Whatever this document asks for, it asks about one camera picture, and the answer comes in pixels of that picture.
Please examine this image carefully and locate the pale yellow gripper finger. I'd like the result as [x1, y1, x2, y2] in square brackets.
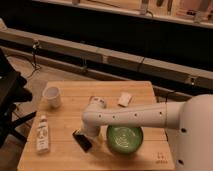
[96, 133, 104, 144]

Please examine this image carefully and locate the black eraser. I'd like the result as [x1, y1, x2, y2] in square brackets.
[73, 131, 92, 152]

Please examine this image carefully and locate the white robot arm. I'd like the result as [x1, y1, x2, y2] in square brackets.
[81, 94, 213, 171]

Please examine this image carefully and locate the white sponge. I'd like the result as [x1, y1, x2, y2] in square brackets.
[118, 92, 132, 107]

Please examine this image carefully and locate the green bowl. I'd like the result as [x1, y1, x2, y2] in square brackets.
[106, 126, 144, 154]

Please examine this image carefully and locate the wooden table board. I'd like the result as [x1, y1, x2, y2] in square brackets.
[18, 81, 174, 171]

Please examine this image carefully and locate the white bottle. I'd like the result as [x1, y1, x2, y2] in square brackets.
[36, 115, 50, 154]

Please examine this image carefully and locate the white cup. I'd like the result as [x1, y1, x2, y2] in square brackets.
[42, 87, 61, 108]

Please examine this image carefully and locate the black chair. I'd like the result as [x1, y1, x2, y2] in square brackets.
[0, 48, 36, 148]

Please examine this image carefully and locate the black cable on floor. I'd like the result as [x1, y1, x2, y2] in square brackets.
[26, 40, 42, 80]

